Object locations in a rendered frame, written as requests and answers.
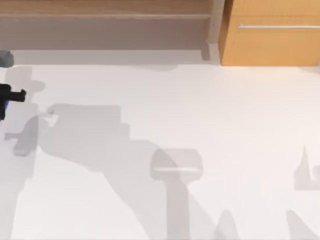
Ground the wooden open shelf unit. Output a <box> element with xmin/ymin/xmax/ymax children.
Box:
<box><xmin>0</xmin><ymin>0</ymin><xmax>226</xmax><ymax>62</ymax></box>

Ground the light wooden cupboard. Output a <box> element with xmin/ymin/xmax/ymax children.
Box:
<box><xmin>217</xmin><ymin>0</ymin><xmax>320</xmax><ymax>67</ymax></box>

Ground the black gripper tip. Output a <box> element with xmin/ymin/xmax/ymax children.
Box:
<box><xmin>0</xmin><ymin>83</ymin><xmax>27</xmax><ymax>122</ymax></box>

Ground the long metal handle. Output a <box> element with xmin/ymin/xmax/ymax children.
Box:
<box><xmin>237</xmin><ymin>22</ymin><xmax>320</xmax><ymax>30</ymax></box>

